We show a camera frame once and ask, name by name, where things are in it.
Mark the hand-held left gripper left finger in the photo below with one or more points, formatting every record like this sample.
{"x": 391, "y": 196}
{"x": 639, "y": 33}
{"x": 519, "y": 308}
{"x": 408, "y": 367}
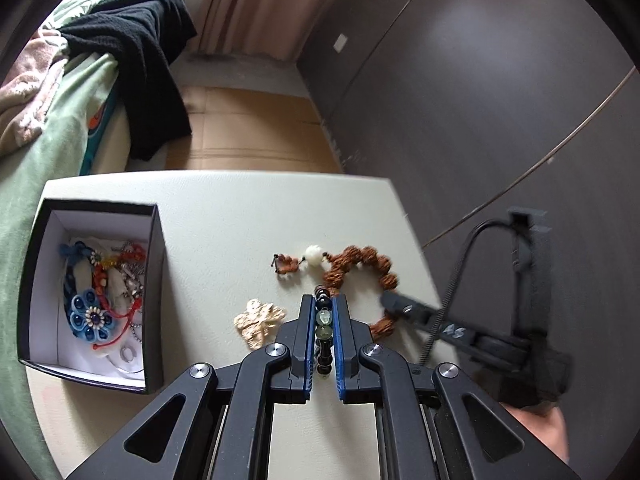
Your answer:
{"x": 306, "y": 350}

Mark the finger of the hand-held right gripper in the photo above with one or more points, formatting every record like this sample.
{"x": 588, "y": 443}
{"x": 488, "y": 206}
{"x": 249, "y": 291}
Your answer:
{"x": 405, "y": 310}

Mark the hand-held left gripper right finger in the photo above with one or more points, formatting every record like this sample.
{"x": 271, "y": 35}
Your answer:
{"x": 341, "y": 350}

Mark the cream flower ornament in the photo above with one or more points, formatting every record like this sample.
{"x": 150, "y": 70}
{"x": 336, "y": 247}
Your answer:
{"x": 260, "y": 322}

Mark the black box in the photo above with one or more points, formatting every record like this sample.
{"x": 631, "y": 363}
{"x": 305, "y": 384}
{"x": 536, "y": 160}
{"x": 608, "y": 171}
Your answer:
{"x": 156, "y": 310}

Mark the person's right hand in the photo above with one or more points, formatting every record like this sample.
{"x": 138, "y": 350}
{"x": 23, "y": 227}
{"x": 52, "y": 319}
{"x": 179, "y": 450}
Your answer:
{"x": 542, "y": 430}

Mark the dark grey wardrobe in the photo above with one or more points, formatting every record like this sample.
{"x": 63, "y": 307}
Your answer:
{"x": 450, "y": 110}

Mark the flattened cardboard sheets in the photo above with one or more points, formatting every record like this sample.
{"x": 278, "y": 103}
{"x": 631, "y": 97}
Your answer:
{"x": 240, "y": 130}

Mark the green bedsheet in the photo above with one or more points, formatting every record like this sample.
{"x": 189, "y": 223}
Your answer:
{"x": 30, "y": 180}

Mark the black knit cloth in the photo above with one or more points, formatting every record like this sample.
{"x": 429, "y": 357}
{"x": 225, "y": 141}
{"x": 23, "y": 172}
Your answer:
{"x": 140, "y": 60}

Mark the pink curtain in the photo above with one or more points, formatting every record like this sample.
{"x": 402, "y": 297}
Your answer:
{"x": 260, "y": 5}

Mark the pink blanket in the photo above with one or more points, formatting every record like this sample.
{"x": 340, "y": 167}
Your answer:
{"x": 25, "y": 85}

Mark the white wall socket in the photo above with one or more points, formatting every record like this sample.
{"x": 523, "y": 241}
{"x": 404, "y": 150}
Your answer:
{"x": 341, "y": 42}

